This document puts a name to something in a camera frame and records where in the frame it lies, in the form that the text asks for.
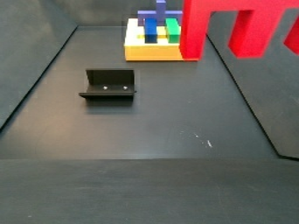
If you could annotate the yellow base board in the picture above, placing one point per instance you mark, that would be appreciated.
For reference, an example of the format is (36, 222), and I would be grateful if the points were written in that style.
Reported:
(141, 51)

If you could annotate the purple three-legged block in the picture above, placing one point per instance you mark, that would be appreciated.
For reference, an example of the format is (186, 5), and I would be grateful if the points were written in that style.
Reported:
(159, 14)

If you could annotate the red three-legged block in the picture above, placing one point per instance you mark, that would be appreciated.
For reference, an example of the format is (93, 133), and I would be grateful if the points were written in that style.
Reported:
(246, 21)

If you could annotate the blue long block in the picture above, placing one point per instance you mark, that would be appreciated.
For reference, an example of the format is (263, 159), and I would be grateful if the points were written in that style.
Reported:
(150, 30)

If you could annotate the green long block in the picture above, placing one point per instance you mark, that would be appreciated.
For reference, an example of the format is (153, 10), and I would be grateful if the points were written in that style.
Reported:
(173, 30)

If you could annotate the black U-shaped holder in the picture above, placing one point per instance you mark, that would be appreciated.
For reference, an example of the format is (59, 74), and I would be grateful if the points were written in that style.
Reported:
(110, 83)

